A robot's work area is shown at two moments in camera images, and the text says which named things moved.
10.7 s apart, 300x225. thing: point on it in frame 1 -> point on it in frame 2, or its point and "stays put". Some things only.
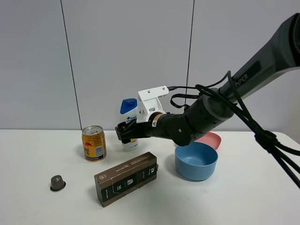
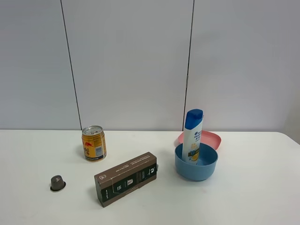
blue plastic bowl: x=197 y=161 stays put
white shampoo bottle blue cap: x=128 y=112 -> x=192 y=136
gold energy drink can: x=93 y=140 stays put
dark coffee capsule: x=57 y=183 stays put
